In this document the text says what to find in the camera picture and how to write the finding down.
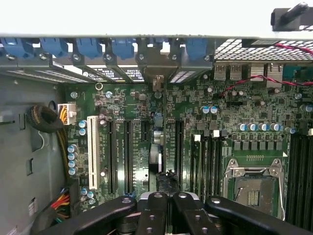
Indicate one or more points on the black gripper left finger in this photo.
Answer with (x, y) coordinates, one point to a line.
(154, 215)

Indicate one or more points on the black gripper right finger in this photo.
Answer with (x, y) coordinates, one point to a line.
(193, 218)

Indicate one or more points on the CPU socket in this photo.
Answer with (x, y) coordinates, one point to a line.
(254, 193)

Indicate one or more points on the short black expansion slot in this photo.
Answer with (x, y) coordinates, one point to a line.
(145, 131)

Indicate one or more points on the white PCI slot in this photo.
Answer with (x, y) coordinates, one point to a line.
(93, 151)

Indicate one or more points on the green motherboard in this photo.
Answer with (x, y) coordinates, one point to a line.
(244, 110)

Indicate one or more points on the white power connector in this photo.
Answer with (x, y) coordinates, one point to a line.
(71, 113)

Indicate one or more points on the grey power supply unit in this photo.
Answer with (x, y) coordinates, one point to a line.
(19, 147)

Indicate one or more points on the open dark PC case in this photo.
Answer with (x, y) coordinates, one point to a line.
(24, 64)

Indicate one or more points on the black block with rod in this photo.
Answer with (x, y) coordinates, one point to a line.
(288, 19)

